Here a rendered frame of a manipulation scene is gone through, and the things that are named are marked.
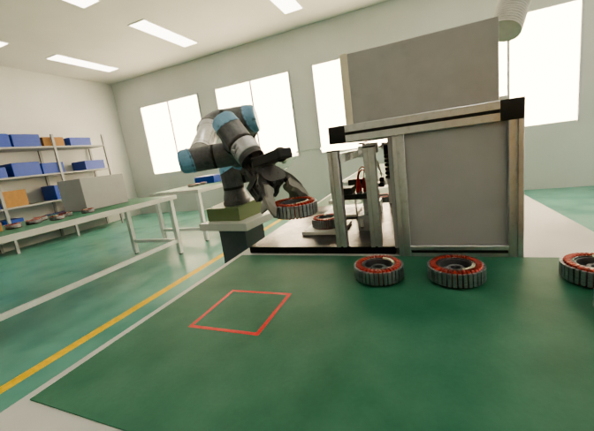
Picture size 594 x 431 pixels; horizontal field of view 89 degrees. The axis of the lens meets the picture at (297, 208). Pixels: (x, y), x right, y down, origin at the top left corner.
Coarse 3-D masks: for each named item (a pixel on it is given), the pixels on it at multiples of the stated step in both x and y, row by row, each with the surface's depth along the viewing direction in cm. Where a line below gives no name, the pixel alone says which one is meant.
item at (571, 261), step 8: (568, 256) 60; (576, 256) 60; (584, 256) 60; (592, 256) 59; (560, 264) 59; (568, 264) 57; (576, 264) 57; (584, 264) 60; (592, 264) 58; (560, 272) 59; (568, 272) 57; (576, 272) 55; (584, 272) 54; (592, 272) 54; (568, 280) 58; (576, 280) 56; (584, 280) 54; (592, 280) 54; (592, 288) 54
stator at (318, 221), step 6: (318, 216) 112; (324, 216) 113; (330, 216) 113; (312, 222) 109; (318, 222) 106; (324, 222) 105; (330, 222) 105; (318, 228) 107; (324, 228) 105; (330, 228) 106
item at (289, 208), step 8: (280, 200) 76; (288, 200) 77; (296, 200) 77; (304, 200) 71; (312, 200) 71; (280, 208) 70; (288, 208) 69; (296, 208) 69; (304, 208) 69; (312, 208) 70; (280, 216) 70; (288, 216) 69; (296, 216) 69; (304, 216) 69
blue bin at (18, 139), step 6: (12, 138) 513; (18, 138) 520; (24, 138) 528; (30, 138) 536; (36, 138) 545; (12, 144) 514; (18, 144) 519; (24, 144) 527; (30, 144) 536; (36, 144) 544
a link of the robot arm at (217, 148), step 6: (216, 144) 91; (222, 144) 91; (216, 150) 90; (222, 150) 90; (216, 156) 90; (222, 156) 90; (228, 156) 90; (216, 162) 90; (222, 162) 91; (228, 162) 91; (234, 162) 92; (234, 168) 97; (240, 168) 96
